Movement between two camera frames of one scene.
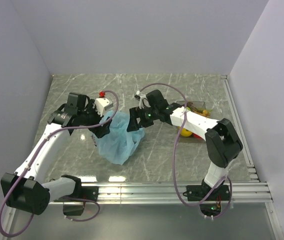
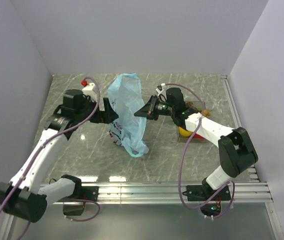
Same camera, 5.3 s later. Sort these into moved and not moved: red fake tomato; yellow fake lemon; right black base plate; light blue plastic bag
Moved: light blue plastic bag
Not moved: right black base plate; red fake tomato; yellow fake lemon
